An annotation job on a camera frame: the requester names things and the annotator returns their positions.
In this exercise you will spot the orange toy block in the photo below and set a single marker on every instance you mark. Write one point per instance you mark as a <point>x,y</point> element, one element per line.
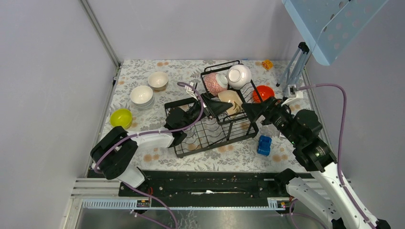
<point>267,64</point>

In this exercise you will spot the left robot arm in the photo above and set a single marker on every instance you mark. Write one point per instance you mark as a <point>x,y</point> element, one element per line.
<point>113,154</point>

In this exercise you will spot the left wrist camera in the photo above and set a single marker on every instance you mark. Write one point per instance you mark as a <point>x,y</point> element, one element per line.
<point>190,89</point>

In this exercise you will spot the pink patterned bowl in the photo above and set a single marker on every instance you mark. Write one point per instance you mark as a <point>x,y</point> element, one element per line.
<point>215,83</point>

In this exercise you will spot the white ribbed bowl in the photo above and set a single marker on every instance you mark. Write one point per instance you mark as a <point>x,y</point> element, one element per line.
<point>144,106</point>
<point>141,94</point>

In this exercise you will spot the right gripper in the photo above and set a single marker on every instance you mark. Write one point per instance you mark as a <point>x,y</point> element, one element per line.
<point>253,110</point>

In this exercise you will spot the light blue folding stool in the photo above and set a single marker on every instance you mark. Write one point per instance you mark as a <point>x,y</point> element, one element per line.
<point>328,26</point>

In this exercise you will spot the cream floral bowl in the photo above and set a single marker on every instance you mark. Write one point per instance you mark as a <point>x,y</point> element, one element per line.
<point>158,81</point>

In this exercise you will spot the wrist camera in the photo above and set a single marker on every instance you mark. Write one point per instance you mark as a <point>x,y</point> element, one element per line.
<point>292,95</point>
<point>190,89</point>

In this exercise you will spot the blue toy truck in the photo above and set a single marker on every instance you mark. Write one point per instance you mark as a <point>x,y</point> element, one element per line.
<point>264,145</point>

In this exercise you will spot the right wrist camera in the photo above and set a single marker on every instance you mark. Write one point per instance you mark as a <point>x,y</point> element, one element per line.
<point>292,95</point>

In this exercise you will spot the white bowl top tier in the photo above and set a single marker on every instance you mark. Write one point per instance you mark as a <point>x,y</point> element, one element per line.
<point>238,76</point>

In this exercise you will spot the black wire dish rack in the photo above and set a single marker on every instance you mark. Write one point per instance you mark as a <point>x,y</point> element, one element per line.
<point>223,122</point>

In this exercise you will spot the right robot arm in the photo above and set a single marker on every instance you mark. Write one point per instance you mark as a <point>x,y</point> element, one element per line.
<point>343,210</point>

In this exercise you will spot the beige bowl top tier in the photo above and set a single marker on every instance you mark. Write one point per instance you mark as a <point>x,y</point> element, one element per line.
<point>232,97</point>

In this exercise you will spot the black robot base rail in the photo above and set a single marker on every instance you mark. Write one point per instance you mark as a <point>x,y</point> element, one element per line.
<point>213,189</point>

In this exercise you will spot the lime green bowl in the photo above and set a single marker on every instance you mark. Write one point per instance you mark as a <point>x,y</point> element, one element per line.
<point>121,117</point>

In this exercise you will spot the orange bowl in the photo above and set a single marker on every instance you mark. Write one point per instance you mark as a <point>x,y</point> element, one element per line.
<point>263,89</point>
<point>261,98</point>

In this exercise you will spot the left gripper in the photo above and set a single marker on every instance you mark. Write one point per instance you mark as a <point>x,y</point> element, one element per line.
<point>215,107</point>

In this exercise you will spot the floral table mat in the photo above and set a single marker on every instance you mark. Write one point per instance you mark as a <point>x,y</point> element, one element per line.
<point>118,147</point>

